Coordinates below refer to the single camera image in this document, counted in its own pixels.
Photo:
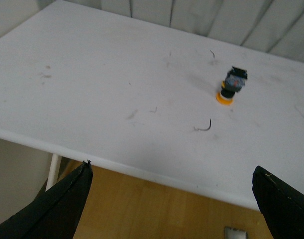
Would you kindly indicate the white curtain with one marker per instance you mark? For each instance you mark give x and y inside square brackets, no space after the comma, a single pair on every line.
[271,26]

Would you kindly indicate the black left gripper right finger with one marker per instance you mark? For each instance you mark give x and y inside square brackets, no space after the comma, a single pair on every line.
[281,205]

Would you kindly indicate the white table leg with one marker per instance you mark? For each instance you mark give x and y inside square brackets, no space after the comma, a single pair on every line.
[53,171]

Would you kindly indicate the metal floor plate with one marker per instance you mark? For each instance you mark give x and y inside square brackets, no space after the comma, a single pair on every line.
[233,233]

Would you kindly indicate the yellow push button switch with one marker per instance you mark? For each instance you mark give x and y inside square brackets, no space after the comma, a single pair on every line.
[233,83]

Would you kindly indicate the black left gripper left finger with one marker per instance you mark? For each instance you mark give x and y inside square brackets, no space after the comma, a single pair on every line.
[56,213]

